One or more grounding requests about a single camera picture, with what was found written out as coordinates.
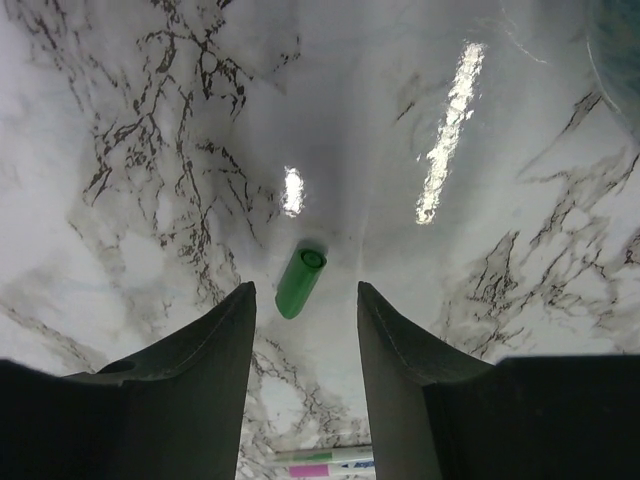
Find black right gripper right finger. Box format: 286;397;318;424
357;282;639;479

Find green pen cap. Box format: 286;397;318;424
275;248;327;319

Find white marker with pink tip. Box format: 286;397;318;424
287;461;375;478

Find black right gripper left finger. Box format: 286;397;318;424
1;282;256;479

